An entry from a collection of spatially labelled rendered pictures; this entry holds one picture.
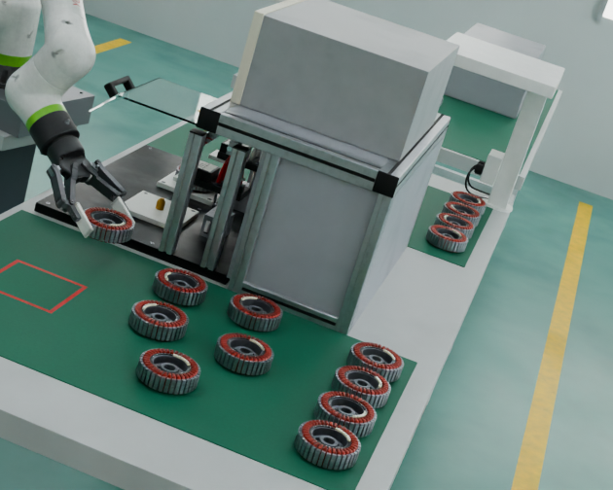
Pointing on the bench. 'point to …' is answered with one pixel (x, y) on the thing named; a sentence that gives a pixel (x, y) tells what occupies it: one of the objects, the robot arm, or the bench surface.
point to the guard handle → (118, 85)
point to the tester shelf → (318, 146)
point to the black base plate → (159, 161)
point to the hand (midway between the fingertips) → (106, 223)
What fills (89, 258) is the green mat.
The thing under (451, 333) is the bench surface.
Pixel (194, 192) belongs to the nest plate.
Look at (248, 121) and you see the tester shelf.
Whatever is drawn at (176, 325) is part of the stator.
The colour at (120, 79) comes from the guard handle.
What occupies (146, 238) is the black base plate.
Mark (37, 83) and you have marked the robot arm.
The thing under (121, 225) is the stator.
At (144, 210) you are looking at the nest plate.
